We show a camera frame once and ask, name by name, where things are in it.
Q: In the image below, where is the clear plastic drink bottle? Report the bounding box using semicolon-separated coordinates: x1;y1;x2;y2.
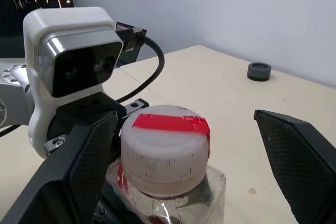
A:
104;161;227;224

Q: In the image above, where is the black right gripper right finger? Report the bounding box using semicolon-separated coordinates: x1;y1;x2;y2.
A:
253;109;336;224

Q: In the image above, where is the dark grey round puck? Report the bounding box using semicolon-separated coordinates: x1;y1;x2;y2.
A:
247;62;271;82

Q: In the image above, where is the white bottle cap red tape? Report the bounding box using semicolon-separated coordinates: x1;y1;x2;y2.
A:
119;105;211;200

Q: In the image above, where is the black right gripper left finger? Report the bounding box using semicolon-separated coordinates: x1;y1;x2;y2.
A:
0;111;118;224

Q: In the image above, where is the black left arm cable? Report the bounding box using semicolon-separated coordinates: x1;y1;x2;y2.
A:
115;22;166;103

